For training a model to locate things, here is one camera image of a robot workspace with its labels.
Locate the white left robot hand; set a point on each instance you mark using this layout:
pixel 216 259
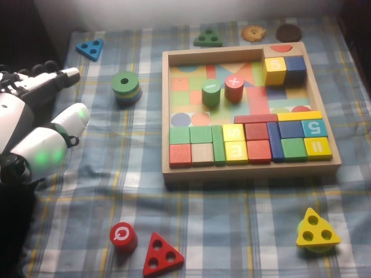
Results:
pixel 14 116

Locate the green cylinder with minus sign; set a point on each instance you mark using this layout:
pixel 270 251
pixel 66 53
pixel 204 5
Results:
pixel 211 97

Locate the red cylinder with plus sign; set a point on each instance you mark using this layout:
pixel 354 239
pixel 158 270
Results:
pixel 233 92

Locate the blue triangle block with holes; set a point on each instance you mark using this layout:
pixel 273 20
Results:
pixel 89 47

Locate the red triangle block with holes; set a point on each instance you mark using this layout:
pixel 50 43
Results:
pixel 160 255

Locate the green triangle block with holes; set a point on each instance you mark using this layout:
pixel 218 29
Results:
pixel 208 36

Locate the yellow triangle block with holes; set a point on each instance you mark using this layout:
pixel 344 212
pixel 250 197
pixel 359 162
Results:
pixel 316 230

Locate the green wooden cube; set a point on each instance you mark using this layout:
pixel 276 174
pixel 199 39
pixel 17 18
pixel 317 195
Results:
pixel 201 134
pixel 294 149
pixel 179 135

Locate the red cylinder with letter Q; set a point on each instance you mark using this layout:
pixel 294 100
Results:
pixel 124 246

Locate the natural wood cube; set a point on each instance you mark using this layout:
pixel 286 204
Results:
pixel 202 153

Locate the green long wooden bar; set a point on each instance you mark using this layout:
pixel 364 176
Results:
pixel 218 144

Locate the blue plaid table cloth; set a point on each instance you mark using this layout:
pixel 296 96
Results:
pixel 203 208

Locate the yellow cube with letter S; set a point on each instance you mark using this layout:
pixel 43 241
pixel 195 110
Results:
pixel 234 132

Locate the yellow cube with letter E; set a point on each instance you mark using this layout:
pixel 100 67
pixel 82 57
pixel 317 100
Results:
pixel 236 152

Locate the dark red long bar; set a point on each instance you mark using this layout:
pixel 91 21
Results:
pixel 255 118

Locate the wooden puzzle tray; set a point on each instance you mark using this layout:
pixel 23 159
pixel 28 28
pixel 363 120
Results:
pixel 249 173

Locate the dark red wooden cube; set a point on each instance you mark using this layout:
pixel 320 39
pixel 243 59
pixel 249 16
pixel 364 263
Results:
pixel 257 131

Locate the blue long wooden bar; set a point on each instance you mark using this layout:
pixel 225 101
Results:
pixel 275 142

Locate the yellow cube with digit five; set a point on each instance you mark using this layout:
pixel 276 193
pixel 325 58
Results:
pixel 274 75

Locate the yellow long wooden bar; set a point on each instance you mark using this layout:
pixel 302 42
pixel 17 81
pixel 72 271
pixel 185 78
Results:
pixel 300 116

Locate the dark blue wooden cube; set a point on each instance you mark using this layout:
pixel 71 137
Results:
pixel 295 65

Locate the brown round toy cookie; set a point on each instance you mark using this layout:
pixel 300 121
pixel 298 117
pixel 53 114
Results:
pixel 288 32

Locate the teal cube with digit five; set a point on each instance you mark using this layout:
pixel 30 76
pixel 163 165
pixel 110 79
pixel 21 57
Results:
pixel 314 128

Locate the yellow cube with equals sign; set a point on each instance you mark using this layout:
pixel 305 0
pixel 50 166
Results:
pixel 318 147

